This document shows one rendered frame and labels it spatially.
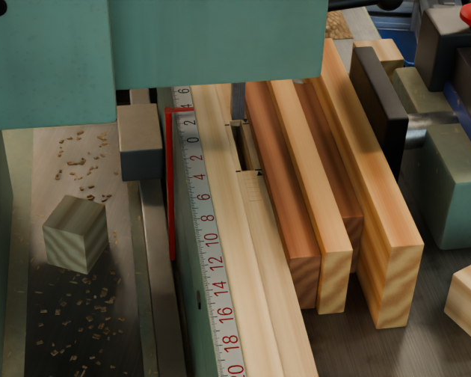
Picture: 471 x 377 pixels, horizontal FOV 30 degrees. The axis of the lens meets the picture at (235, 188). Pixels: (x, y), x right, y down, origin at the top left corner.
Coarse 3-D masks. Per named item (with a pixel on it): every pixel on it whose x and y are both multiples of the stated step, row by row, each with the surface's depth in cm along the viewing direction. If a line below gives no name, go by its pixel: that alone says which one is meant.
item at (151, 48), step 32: (128, 0) 53; (160, 0) 53; (192, 0) 53; (224, 0) 54; (256, 0) 54; (288, 0) 54; (320, 0) 55; (128, 32) 54; (160, 32) 54; (192, 32) 55; (224, 32) 55; (256, 32) 55; (288, 32) 56; (320, 32) 56; (128, 64) 55; (160, 64) 56; (192, 64) 56; (224, 64) 57; (256, 64) 57; (288, 64) 57; (320, 64) 58
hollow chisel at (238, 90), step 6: (234, 84) 61; (240, 84) 61; (234, 90) 62; (240, 90) 62; (234, 96) 62; (240, 96) 62; (234, 102) 62; (240, 102) 62; (234, 108) 63; (240, 108) 63; (234, 114) 63; (240, 114) 63
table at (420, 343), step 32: (352, 32) 83; (160, 96) 79; (416, 224) 63; (448, 256) 60; (192, 288) 58; (352, 288) 58; (416, 288) 58; (448, 288) 58; (192, 320) 61; (320, 320) 56; (352, 320) 56; (416, 320) 56; (448, 320) 56; (320, 352) 54; (352, 352) 54; (384, 352) 54; (416, 352) 54; (448, 352) 54
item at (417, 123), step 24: (360, 48) 62; (360, 72) 61; (384, 72) 60; (360, 96) 62; (384, 96) 58; (384, 120) 57; (408, 120) 56; (432, 120) 62; (456, 120) 62; (384, 144) 57; (408, 144) 62
